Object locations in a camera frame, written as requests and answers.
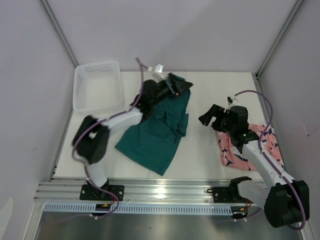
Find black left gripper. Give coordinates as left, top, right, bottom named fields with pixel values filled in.
left=150, top=73, right=193, bottom=108

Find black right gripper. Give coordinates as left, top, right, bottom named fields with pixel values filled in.
left=198, top=104, right=235, bottom=134

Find pink shark print shorts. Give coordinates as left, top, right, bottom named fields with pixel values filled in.
left=215, top=126, right=284, bottom=171

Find green shorts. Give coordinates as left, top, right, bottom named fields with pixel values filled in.
left=115, top=89, right=191, bottom=176

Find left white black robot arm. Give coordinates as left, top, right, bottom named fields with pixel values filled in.
left=71, top=72, right=193, bottom=200

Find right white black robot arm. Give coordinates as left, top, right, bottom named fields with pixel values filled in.
left=198, top=104, right=310, bottom=230

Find white plastic basket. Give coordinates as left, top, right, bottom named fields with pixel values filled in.
left=72, top=60, right=125, bottom=114

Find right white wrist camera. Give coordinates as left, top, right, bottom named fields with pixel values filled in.
left=225, top=95, right=239, bottom=110

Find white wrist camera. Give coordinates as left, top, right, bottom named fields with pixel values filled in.
left=225, top=95, right=239, bottom=110
left=147, top=64, right=166, bottom=82

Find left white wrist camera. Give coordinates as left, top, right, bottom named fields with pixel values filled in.
left=147, top=64, right=166, bottom=82

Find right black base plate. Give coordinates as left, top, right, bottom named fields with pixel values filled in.
left=206, top=186, right=248, bottom=204

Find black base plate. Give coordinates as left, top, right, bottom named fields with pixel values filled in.
left=79, top=183, right=125, bottom=202
left=206, top=186, right=248, bottom=204

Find aluminium mounting rail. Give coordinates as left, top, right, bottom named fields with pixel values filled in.
left=33, top=178, right=230, bottom=205

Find right aluminium frame post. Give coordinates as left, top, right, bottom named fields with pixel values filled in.
left=255, top=0, right=307, bottom=80

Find aluminium frame post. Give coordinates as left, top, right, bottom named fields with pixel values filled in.
left=255, top=0, right=307, bottom=80
left=38, top=0, right=79, bottom=68

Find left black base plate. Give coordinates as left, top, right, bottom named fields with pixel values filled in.
left=79, top=183, right=125, bottom=202

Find left aluminium frame post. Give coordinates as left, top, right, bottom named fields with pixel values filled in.
left=38, top=0, right=79, bottom=68

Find white perforated cable tray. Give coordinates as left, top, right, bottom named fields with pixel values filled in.
left=44, top=202, right=233, bottom=216

